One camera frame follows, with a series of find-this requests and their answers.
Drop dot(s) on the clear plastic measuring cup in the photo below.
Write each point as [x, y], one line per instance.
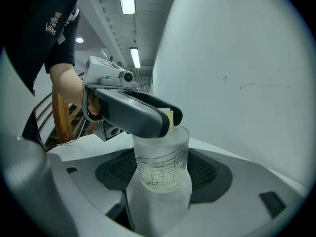
[160, 149]

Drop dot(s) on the person's left forearm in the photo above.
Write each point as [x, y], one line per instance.
[66, 83]

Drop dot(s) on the person's left hand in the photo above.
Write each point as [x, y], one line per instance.
[93, 105]

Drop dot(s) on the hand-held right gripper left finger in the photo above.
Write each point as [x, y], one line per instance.
[84, 181]

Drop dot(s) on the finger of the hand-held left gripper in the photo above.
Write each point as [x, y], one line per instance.
[177, 116]

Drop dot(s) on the wooden chair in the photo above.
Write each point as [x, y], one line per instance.
[61, 117]

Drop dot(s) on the round ceiling downlight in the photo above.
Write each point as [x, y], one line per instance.
[79, 40]

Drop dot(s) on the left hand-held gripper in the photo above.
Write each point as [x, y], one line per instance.
[101, 68]

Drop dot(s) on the person's black t-shirt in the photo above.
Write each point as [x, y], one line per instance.
[29, 21]

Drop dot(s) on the short fluorescent ceiling light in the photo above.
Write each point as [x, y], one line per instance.
[135, 57]

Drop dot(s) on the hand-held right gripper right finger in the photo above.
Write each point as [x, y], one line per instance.
[242, 191]

